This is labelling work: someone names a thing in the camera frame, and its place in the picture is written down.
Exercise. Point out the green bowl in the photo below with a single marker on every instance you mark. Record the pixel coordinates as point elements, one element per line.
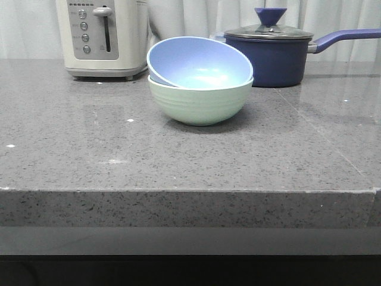
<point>200,107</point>

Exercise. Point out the blue bowl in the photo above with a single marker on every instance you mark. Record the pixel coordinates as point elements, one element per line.
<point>198,63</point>

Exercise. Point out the clear plastic container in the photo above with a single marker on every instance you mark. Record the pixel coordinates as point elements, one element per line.
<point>218,36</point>

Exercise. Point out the dark blue saucepan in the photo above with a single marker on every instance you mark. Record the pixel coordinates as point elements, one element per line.
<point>281,62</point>

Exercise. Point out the cream toaster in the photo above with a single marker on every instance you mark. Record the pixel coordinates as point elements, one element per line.
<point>104,38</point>

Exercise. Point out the glass pot lid blue knob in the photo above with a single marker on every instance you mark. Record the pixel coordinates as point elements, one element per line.
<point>269,28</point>

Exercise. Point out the white curtain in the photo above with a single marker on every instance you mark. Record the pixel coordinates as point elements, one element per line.
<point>29,29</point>

